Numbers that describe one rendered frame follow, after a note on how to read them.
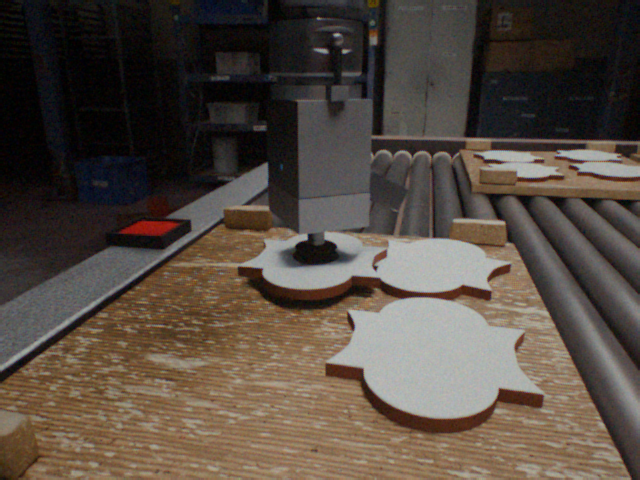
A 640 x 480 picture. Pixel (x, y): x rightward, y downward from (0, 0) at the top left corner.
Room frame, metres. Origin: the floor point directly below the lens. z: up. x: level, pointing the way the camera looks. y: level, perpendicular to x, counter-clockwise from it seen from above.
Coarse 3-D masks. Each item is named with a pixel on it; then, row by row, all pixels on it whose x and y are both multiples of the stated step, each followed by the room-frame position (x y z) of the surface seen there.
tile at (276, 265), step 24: (264, 240) 0.47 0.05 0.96; (288, 240) 0.47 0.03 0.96; (336, 240) 0.47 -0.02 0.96; (240, 264) 0.40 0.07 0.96; (264, 264) 0.40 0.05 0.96; (288, 264) 0.40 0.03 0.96; (312, 264) 0.40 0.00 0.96; (336, 264) 0.40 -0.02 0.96; (360, 264) 0.40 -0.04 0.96; (288, 288) 0.36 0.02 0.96; (312, 288) 0.35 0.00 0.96; (336, 288) 0.36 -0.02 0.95
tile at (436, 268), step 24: (432, 240) 0.50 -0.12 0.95; (384, 264) 0.43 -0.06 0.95; (408, 264) 0.43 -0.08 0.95; (432, 264) 0.43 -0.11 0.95; (456, 264) 0.43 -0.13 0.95; (480, 264) 0.43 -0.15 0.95; (504, 264) 0.43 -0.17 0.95; (384, 288) 0.39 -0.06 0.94; (408, 288) 0.37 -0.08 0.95; (432, 288) 0.37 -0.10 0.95; (456, 288) 0.38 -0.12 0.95; (480, 288) 0.38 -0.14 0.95
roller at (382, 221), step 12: (396, 156) 1.26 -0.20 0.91; (408, 156) 1.26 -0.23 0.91; (396, 168) 1.06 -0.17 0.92; (408, 168) 1.15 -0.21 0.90; (396, 180) 0.94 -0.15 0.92; (372, 216) 0.70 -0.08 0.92; (384, 216) 0.69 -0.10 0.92; (396, 216) 0.74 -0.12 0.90; (372, 228) 0.63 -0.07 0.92; (384, 228) 0.64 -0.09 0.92
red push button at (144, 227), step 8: (136, 224) 0.62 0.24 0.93; (144, 224) 0.62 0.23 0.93; (152, 224) 0.62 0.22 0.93; (160, 224) 0.62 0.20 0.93; (168, 224) 0.62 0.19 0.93; (176, 224) 0.62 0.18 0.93; (128, 232) 0.58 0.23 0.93; (136, 232) 0.58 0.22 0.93; (144, 232) 0.58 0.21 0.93; (152, 232) 0.58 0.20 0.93; (160, 232) 0.58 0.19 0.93
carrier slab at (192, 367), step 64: (192, 256) 0.48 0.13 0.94; (256, 256) 0.48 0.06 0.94; (512, 256) 0.48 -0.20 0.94; (128, 320) 0.34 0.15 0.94; (192, 320) 0.34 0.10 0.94; (256, 320) 0.34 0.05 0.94; (320, 320) 0.34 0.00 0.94; (512, 320) 0.34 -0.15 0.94; (0, 384) 0.26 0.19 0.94; (64, 384) 0.26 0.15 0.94; (128, 384) 0.26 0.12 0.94; (192, 384) 0.26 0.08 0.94; (256, 384) 0.26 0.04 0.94; (320, 384) 0.26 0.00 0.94; (576, 384) 0.26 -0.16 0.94; (64, 448) 0.20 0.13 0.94; (128, 448) 0.20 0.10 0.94; (192, 448) 0.20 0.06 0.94; (256, 448) 0.20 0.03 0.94; (320, 448) 0.20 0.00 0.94; (384, 448) 0.20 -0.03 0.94; (448, 448) 0.20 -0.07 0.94; (512, 448) 0.20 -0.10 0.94; (576, 448) 0.20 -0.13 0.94
